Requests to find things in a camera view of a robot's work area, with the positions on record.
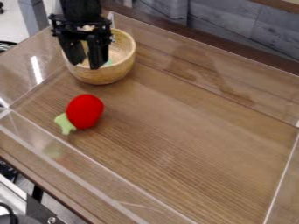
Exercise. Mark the red plush fruit green leaf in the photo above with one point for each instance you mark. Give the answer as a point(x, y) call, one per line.
point(82, 114)

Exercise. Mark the green rectangular block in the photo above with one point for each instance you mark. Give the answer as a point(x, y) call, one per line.
point(109, 63)

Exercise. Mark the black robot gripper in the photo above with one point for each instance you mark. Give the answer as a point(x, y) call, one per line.
point(78, 22)

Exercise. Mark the black metal bracket with screw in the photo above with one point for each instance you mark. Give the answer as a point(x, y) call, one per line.
point(38, 211)

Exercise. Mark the clear acrylic tray walls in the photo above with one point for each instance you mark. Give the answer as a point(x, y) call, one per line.
point(196, 145)

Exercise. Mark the wooden bowl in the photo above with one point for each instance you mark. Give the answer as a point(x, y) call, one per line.
point(122, 53)

